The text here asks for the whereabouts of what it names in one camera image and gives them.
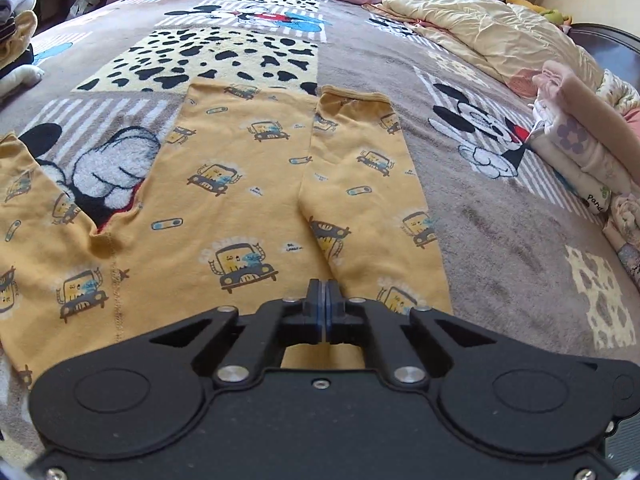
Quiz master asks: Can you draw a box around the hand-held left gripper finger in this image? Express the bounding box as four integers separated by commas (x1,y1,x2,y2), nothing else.
144,278,326,389
325,279,504,391

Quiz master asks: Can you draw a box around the yellow car-print shirt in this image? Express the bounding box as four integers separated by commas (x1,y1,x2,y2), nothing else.
0,82,454,403

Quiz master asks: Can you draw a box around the stack of folded clothes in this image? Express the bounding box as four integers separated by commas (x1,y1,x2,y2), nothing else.
532,60,640,162
0,0,47,106

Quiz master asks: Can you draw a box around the cartoon mouse printed blanket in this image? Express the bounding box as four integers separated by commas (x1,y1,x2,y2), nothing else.
0,0,640,461

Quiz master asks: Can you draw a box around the white green-print folded garment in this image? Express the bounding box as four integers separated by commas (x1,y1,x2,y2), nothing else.
530,132,615,217

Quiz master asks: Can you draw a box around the white purple-flower folded garment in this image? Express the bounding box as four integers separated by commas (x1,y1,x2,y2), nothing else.
530,104,640,197

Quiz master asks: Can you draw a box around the pink floral folded garment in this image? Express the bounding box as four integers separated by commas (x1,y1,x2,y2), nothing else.
602,194,640,283

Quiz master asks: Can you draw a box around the cream quilt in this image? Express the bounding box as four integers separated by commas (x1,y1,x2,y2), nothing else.
364,0,607,100

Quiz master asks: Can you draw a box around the yellow green plush toy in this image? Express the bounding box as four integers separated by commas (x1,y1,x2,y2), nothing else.
506,0,573,27

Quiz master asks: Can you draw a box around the dark round furniture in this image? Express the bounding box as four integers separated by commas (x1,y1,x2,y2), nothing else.
569,22,640,82

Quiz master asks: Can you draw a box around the small white plastic bag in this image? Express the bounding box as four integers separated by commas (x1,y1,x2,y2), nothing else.
67,0,102,19

